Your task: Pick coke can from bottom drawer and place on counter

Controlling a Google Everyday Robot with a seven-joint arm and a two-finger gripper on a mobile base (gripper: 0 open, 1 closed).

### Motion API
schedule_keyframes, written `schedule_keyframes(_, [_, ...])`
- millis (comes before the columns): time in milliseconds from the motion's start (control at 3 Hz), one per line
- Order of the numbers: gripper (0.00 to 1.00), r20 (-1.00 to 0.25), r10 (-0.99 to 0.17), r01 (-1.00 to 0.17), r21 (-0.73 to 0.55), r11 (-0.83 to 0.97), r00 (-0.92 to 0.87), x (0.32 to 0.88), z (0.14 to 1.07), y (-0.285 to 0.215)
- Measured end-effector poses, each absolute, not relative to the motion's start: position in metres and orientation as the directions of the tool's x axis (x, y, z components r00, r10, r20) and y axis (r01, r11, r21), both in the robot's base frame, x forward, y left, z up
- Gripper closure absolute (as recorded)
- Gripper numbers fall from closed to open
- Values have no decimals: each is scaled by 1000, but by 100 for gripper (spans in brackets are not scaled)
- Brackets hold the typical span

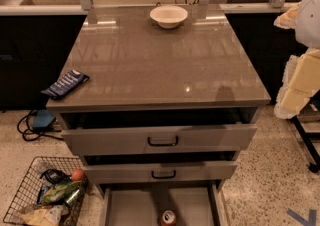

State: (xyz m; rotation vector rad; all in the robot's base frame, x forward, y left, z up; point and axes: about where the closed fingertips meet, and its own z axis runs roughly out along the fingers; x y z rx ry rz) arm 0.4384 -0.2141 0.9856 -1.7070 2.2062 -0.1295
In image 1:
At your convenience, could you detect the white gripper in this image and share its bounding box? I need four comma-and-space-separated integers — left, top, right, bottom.
274, 49, 320, 119

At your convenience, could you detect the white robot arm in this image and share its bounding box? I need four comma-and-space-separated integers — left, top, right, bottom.
274, 0, 320, 119

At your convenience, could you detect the grey top drawer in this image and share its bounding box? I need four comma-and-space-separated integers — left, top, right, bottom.
62, 124, 257, 156

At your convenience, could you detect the grey drawer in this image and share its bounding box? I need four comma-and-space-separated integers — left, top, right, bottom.
62, 124, 257, 156
99, 184, 229, 226
83, 161, 237, 184

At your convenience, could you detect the grey middle drawer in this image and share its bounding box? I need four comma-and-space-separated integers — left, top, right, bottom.
83, 161, 237, 184

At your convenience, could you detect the grey bottom drawer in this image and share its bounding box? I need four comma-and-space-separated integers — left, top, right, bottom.
99, 184, 229, 226

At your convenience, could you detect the grey cabinet counter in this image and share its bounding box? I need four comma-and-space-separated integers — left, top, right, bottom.
47, 5, 270, 113

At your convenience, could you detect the red coke can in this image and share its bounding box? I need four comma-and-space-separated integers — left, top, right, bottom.
161, 210, 176, 226

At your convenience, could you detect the green can in basket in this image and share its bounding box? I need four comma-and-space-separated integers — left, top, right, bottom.
65, 188, 82, 207

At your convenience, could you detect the white ceramic bowl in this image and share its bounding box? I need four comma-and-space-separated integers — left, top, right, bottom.
150, 5, 188, 29

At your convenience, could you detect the blue chip bag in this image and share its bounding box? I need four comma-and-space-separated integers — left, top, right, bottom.
41, 70, 89, 100

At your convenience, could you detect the orange fruit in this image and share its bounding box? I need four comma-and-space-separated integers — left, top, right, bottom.
71, 168, 84, 181

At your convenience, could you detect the blue foot pedal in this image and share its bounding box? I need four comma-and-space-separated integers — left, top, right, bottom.
32, 110, 56, 131

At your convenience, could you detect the green snack bag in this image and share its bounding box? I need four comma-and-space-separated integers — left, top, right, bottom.
40, 181, 81, 205

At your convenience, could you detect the yellow snack bag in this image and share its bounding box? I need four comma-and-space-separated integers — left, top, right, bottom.
21, 205, 64, 226

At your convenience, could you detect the black cart frame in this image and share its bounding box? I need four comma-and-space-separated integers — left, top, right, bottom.
291, 100, 320, 173

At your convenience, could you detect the black wire basket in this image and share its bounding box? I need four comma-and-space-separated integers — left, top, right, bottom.
3, 156, 88, 226

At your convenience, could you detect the black floor cable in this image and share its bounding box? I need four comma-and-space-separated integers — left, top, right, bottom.
17, 109, 64, 142

